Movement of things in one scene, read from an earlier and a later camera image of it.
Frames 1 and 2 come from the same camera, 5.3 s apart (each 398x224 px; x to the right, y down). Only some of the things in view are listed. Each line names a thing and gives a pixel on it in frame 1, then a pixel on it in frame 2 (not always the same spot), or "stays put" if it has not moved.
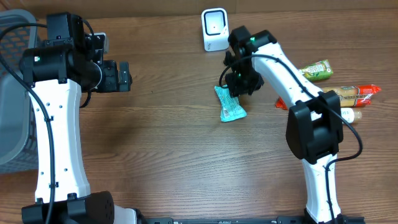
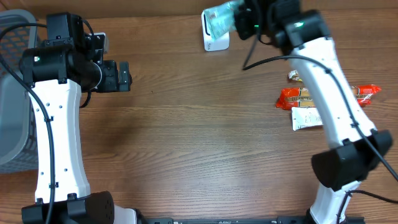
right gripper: x=238 y=91 → x=244 y=33
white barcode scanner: x=215 y=29 stays put
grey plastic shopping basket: x=18 y=129 stays put
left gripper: x=116 y=76 stays put
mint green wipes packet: x=231 y=109 → x=220 y=19
